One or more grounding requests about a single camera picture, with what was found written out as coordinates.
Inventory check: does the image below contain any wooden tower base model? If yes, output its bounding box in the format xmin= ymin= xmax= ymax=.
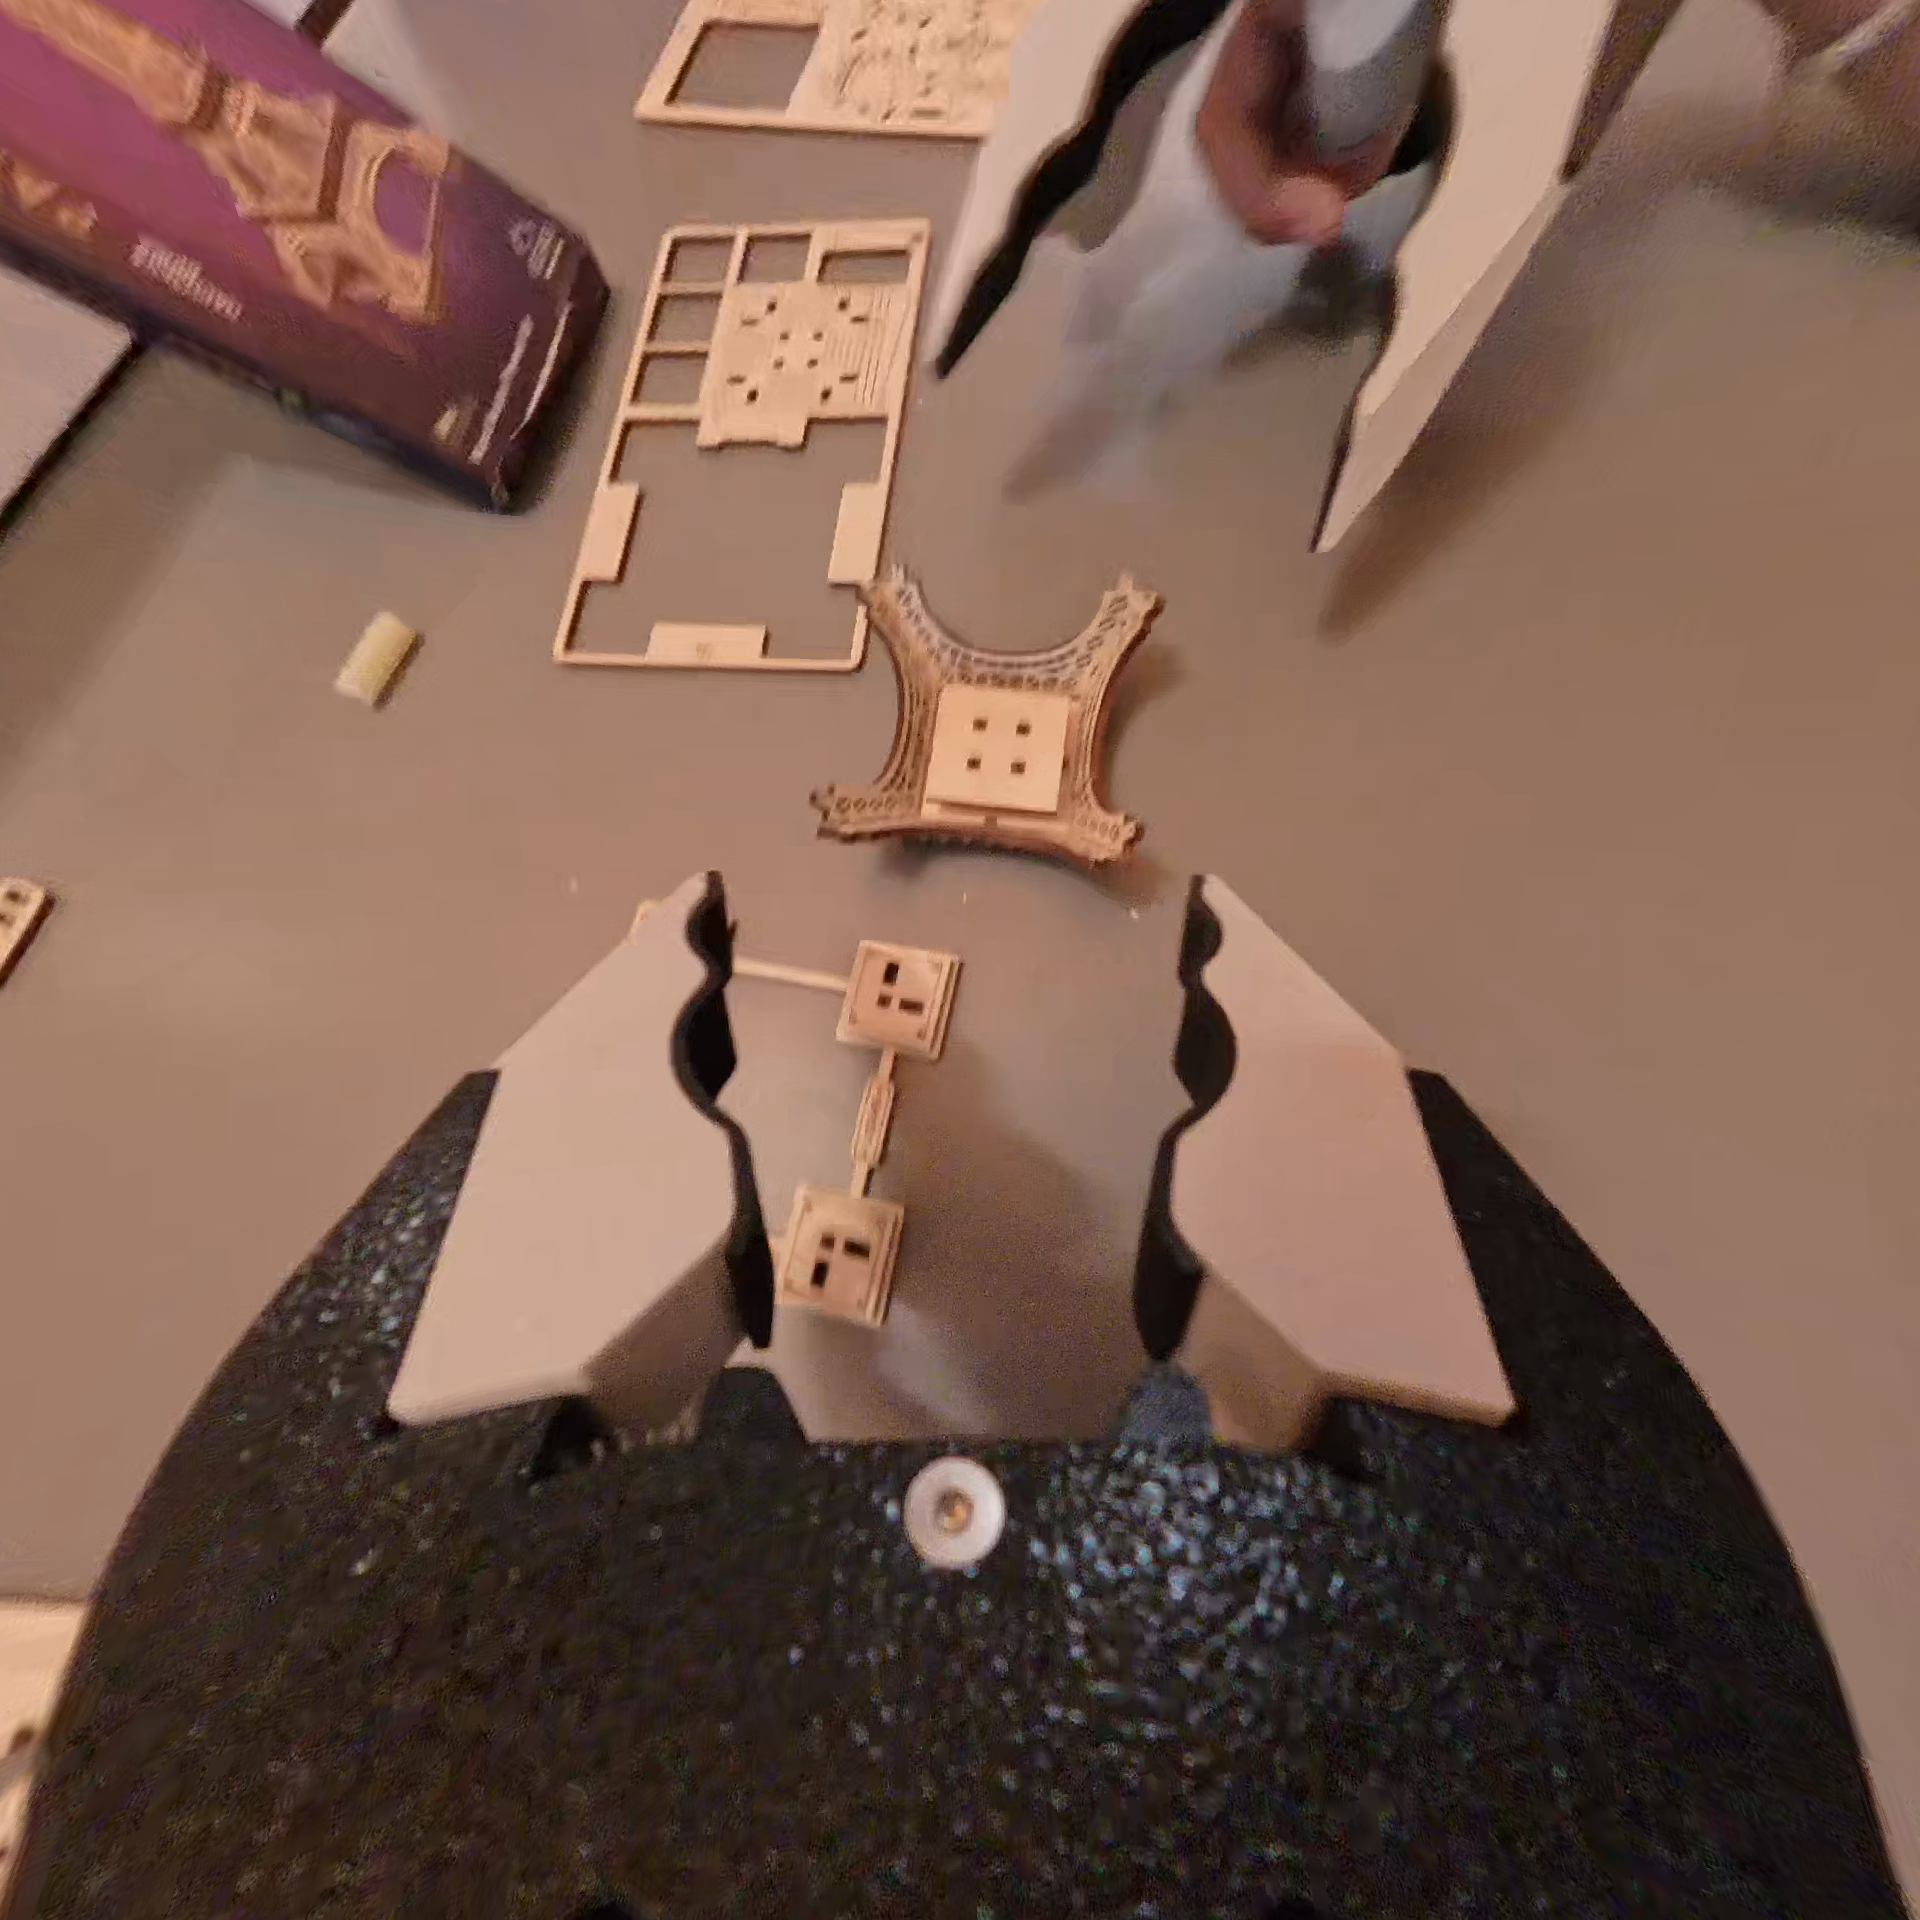
xmin=810 ymin=564 xmax=1168 ymax=869

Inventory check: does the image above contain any wooden sheet with empty cutouts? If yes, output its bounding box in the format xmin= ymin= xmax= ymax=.
xmin=550 ymin=217 xmax=933 ymax=675

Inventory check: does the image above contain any person's right hand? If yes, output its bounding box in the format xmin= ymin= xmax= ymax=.
xmin=1191 ymin=0 xmax=1419 ymax=251

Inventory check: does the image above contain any wooden sheet with small parts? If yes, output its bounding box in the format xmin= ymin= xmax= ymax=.
xmin=632 ymin=0 xmax=1046 ymax=140

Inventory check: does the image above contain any purple tower kit box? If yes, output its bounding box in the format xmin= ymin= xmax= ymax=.
xmin=0 ymin=0 xmax=612 ymax=513

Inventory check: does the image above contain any wooden platform pair sprue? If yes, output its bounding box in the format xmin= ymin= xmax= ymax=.
xmin=727 ymin=937 xmax=964 ymax=1329

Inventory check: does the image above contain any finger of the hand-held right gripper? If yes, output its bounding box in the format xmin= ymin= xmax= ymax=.
xmin=931 ymin=0 xmax=1250 ymax=380
xmin=1308 ymin=0 xmax=1685 ymax=558

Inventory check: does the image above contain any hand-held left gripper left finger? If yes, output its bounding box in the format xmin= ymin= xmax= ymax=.
xmin=383 ymin=871 xmax=776 ymax=1444

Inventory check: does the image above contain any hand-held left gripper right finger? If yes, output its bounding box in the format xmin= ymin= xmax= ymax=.
xmin=1132 ymin=872 xmax=1518 ymax=1451

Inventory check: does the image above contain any pale wax stick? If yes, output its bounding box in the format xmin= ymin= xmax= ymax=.
xmin=333 ymin=607 xmax=423 ymax=707

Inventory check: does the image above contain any grey desk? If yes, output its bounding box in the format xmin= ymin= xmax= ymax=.
xmin=0 ymin=0 xmax=1920 ymax=1665

